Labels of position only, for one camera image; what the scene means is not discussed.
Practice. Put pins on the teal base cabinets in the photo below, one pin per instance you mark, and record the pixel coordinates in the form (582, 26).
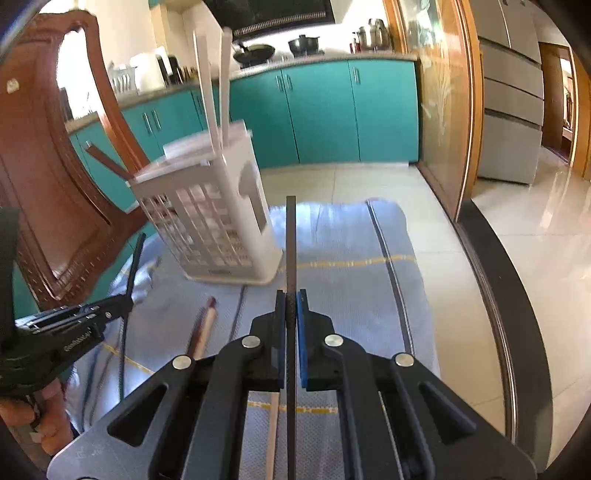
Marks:
(323, 115)

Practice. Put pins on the black cooking pot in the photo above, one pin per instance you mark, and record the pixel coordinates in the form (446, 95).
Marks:
(304, 46)

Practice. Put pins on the group of condiment bottles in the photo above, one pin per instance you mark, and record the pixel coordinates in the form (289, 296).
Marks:
(190, 74)

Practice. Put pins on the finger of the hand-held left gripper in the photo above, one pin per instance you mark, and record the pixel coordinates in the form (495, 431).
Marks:
(92, 311)

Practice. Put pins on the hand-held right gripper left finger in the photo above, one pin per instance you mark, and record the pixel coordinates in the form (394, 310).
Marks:
(280, 332)

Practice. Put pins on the black wok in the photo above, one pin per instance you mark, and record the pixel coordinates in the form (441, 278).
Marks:
(254, 54)

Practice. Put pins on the dark red chopstick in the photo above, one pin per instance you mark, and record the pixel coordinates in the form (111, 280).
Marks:
(201, 325)

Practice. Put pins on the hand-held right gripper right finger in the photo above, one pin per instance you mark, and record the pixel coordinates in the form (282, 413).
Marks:
(303, 332)

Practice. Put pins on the blue checked cloth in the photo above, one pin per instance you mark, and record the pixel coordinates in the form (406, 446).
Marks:
(346, 300)

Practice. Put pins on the white plastic utensil basket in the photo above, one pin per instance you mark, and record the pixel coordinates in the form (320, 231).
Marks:
(221, 217)

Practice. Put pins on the black range hood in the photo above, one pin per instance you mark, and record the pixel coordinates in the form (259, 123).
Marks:
(277, 16)

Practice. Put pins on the beige chopstick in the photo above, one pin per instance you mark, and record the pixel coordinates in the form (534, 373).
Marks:
(205, 334)
(272, 438)

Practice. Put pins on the black countertop appliance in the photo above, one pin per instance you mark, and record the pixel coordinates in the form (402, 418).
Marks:
(173, 70)

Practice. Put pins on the white dish rack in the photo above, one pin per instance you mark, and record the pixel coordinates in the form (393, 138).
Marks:
(123, 79)

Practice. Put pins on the glass sliding door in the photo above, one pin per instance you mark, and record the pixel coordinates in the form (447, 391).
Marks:
(438, 115)

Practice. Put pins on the carved wooden chair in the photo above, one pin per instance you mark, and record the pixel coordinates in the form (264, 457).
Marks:
(46, 184)

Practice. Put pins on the person's left hand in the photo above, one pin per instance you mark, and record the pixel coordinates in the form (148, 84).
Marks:
(51, 406)

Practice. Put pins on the stainless steel pot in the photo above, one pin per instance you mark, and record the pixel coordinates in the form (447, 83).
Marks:
(371, 36)

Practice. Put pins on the white countertop appliance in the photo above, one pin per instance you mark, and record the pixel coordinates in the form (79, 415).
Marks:
(147, 71)

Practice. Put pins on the white chopstick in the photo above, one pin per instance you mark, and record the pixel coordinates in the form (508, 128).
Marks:
(225, 83)
(207, 92)

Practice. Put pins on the gas stove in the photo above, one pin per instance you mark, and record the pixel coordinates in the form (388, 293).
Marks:
(281, 59)

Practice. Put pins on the black chopstick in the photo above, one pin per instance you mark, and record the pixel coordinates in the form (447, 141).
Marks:
(291, 258)
(134, 267)

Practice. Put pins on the brown chopstick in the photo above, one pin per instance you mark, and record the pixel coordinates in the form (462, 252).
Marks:
(108, 161)

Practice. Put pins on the wooden door frame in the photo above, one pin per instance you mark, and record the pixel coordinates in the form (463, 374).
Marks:
(551, 101)

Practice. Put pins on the silver refrigerator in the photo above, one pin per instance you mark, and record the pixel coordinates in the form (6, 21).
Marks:
(508, 92)

